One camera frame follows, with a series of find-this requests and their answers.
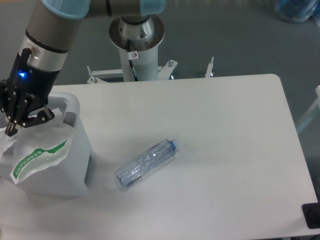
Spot white and green plastic bag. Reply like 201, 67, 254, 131
0, 108, 75, 185

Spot white frame at right edge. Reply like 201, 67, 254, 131
295, 85, 320, 135

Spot white metal base frame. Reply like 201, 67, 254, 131
86, 56, 216, 84

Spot black cable on pedestal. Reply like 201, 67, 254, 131
126, 38, 139, 82

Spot blue plastic bag on floor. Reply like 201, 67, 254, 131
273, 0, 320, 24

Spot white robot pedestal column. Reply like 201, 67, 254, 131
109, 14, 165, 70

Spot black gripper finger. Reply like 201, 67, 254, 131
0, 79, 32, 137
14, 106, 55, 128

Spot black device at table edge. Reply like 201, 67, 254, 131
301, 202, 320, 229

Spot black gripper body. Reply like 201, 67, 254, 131
8, 48, 60, 110

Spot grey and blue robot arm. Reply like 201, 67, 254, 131
0, 0, 166, 137

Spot clear plastic water bottle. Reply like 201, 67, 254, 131
114, 138, 180, 192

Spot white rectangular trash can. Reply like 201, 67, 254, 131
0, 92, 94, 197

